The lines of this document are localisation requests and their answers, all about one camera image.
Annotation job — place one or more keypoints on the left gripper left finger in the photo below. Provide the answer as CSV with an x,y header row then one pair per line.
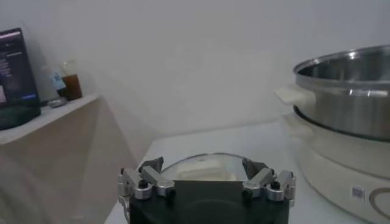
x,y
152,179

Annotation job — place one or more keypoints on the black laptop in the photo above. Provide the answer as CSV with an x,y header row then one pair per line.
x,y
15,67

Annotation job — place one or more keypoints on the iced coffee plastic cup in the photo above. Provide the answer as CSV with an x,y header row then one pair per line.
x,y
72,86

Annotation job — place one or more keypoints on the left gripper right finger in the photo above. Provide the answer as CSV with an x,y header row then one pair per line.
x,y
262,179

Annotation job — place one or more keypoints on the white side table with laptop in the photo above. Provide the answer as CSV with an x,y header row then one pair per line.
x,y
61,146

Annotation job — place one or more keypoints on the steel perforated steamer basket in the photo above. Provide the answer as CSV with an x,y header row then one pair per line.
x,y
350,106

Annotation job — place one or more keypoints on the cream electric cooker base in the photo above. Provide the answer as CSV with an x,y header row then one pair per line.
x,y
335,170

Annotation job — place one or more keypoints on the clear cup with blue label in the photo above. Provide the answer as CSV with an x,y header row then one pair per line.
x,y
56,80

